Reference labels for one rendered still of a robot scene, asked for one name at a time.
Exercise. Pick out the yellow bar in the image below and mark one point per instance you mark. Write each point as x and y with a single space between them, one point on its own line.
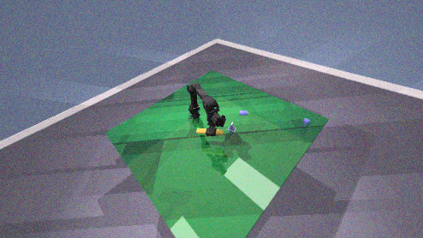
203 131

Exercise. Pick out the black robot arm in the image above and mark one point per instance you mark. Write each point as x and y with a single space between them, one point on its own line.
209 103

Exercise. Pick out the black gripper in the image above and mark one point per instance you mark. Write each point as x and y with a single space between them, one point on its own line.
211 131

